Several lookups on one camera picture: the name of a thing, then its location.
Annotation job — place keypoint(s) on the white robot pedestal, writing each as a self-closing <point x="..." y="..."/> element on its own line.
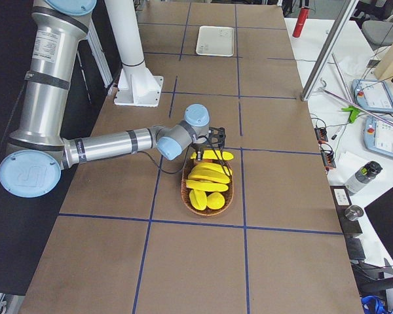
<point x="137" y="86"/>

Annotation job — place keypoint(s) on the blue teach pendant near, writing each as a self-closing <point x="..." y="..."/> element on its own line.
<point x="378" y="137"/>

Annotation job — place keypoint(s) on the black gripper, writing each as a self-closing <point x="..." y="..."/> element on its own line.
<point x="200" y="148"/>

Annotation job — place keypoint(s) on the blue teach pendant far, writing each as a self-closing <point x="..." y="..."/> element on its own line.
<point x="372" y="95"/>

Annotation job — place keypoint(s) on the white bear tray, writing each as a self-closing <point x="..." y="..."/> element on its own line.
<point x="215" y="41"/>

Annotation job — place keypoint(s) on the yellow banana bunch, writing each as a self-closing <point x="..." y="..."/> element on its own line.
<point x="206" y="186"/>
<point x="210" y="169"/>
<point x="209" y="176"/>

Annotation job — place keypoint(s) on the red cylinder bottle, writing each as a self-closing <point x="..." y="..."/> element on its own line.
<point x="301" y="19"/>

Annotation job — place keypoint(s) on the small metal cup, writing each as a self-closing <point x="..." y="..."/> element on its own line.
<point x="353" y="212"/>

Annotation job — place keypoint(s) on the grey water bottle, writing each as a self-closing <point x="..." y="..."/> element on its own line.
<point x="362" y="177"/>

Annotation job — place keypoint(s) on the orange black connector box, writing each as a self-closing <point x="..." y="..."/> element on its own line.
<point x="321" y="135"/>

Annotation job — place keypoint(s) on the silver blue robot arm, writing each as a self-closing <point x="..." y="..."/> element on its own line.
<point x="36" y="153"/>

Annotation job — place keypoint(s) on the blue teach pendant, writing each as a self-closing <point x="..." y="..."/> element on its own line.
<point x="378" y="137"/>
<point x="372" y="95"/>

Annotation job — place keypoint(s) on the aluminium frame post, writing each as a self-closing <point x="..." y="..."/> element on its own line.
<point x="327" y="48"/>

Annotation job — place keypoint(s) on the green clamp tool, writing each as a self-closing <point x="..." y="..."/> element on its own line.
<point x="353" y="113"/>

